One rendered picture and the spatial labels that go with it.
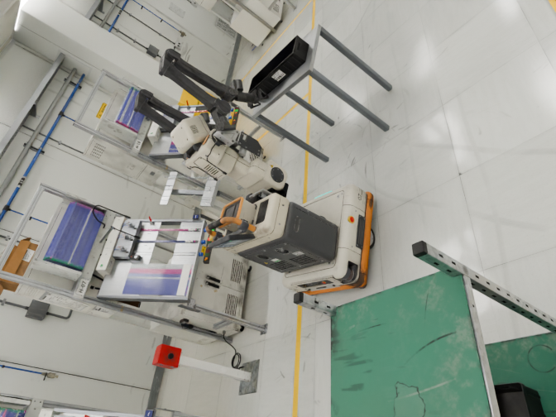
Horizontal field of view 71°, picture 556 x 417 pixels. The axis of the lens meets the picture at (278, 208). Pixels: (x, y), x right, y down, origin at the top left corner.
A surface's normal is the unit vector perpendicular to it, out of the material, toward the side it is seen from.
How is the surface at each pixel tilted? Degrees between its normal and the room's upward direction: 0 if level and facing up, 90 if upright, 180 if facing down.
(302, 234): 90
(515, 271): 0
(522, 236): 0
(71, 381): 90
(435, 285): 0
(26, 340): 90
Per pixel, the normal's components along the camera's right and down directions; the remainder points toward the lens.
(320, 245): 0.59, -0.27
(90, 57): -0.07, 0.82
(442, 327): -0.79, -0.40
